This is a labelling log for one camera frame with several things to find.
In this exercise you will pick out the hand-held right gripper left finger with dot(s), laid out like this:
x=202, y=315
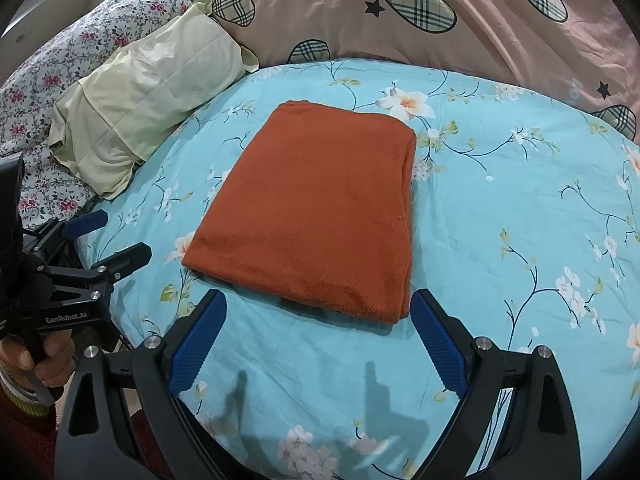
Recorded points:
x=195, y=345

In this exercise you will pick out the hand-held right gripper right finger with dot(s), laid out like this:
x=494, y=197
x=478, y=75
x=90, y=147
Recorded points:
x=440, y=345

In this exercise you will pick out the floral pink-flower pillow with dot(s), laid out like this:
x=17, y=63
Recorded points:
x=100, y=30

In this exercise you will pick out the cream pillow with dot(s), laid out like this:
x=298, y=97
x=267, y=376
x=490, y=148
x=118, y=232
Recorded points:
x=140, y=95

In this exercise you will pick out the pink quilt with plaid hearts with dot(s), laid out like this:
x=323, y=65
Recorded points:
x=350, y=20

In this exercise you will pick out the light blue floral bedsheet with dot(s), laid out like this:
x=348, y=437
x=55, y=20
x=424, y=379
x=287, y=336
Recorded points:
x=500, y=185

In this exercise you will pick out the orange knit garment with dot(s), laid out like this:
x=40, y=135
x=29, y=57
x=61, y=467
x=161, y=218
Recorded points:
x=315, y=210

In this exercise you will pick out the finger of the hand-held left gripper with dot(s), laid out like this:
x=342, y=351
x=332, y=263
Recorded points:
x=87, y=224
x=127, y=259

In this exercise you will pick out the person's left hand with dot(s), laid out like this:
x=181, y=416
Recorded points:
x=62, y=355

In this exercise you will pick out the person's left forearm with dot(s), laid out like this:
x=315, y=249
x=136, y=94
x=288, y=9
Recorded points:
x=20, y=440

